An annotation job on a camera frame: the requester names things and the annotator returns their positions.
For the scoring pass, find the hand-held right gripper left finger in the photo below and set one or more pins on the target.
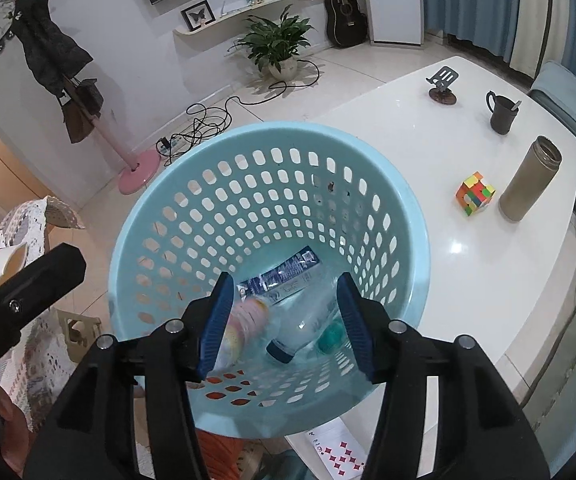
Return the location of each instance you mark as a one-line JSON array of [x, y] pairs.
[[215, 332]]

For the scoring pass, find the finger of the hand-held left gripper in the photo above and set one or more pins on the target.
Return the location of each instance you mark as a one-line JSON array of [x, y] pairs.
[[43, 280]]

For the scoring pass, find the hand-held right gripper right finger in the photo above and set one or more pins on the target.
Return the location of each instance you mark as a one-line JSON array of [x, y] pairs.
[[355, 332]]

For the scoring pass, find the pink yellow small bottle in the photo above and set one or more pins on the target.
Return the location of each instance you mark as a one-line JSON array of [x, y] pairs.
[[248, 320]]

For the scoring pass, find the light blue plastic basket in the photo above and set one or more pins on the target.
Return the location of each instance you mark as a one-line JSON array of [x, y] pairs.
[[268, 140]]

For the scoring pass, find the person's left hand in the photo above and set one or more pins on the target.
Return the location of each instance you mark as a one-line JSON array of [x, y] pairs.
[[13, 430]]

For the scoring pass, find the green round cap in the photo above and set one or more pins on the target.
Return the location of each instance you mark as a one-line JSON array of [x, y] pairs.
[[332, 338]]

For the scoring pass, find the clear bottle with dark cap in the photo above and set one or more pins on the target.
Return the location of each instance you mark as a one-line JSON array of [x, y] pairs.
[[303, 325]]

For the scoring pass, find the striped woven blanket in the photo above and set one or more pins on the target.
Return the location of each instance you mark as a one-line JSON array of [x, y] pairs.
[[33, 360]]

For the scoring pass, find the beige plastic stool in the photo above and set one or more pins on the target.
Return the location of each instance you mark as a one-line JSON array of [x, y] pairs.
[[75, 330]]

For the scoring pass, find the blue white plastic wrapper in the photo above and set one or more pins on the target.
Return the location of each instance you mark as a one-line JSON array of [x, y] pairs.
[[280, 280]]

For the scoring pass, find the white sheet with red diamonds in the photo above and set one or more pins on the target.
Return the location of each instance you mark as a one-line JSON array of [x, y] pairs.
[[338, 450]]

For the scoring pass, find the orange cloth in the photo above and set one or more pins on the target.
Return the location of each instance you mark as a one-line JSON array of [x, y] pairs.
[[218, 455]]

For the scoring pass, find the pink coat rack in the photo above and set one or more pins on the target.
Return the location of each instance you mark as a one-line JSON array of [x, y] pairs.
[[138, 172]]

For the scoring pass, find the brown handbag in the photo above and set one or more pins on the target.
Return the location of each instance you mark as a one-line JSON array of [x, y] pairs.
[[78, 125]]

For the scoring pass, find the colourful puzzle cube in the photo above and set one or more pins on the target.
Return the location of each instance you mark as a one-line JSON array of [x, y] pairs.
[[475, 194]]

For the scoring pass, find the black small bag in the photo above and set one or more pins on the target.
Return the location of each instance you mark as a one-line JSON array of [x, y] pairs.
[[90, 100]]

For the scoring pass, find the white power strip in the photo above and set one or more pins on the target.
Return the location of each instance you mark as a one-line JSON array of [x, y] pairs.
[[175, 144]]

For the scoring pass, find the olive thermos bottle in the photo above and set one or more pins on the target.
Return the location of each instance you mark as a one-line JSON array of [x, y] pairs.
[[527, 180]]

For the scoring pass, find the black jacket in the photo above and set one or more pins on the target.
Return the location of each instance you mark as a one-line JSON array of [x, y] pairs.
[[43, 45]]

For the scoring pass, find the black mug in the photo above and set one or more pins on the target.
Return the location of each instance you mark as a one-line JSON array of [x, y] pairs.
[[501, 117]]

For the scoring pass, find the metal phone stand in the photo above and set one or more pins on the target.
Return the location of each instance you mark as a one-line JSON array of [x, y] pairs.
[[445, 77]]

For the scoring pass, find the white plant pot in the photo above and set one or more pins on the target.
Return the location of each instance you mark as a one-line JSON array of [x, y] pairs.
[[284, 67]]

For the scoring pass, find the metal spoon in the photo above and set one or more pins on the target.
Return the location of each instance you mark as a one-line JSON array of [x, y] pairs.
[[516, 105]]

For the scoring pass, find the green leafy plant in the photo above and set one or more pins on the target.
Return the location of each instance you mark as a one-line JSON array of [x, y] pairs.
[[273, 35]]

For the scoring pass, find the framed butterfly picture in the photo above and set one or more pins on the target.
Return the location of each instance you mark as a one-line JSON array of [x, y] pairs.
[[198, 15]]

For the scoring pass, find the white curved low shelf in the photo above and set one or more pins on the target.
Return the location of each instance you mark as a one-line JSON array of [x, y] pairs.
[[218, 25]]

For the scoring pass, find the black acoustic guitar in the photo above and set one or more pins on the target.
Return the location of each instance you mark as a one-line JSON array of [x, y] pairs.
[[345, 20]]

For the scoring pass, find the teal sofa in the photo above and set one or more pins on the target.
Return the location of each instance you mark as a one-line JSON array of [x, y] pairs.
[[557, 85]]

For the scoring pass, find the white standing air conditioner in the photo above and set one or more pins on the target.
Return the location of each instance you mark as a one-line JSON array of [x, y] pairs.
[[392, 0]]

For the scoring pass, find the cream curtain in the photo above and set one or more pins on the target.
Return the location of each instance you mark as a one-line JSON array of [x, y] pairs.
[[530, 20]]

